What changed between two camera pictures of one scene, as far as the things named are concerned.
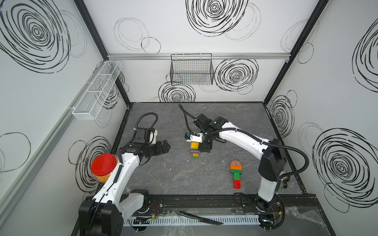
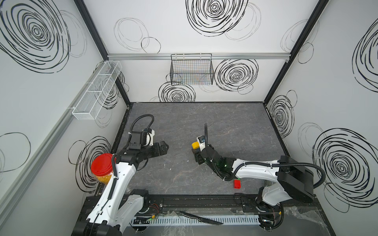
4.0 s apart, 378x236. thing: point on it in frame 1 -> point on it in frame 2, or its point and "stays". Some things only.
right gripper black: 204,148 -> 198,156
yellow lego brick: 194,145 stays
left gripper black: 159,149 stays
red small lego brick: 237,184 stays
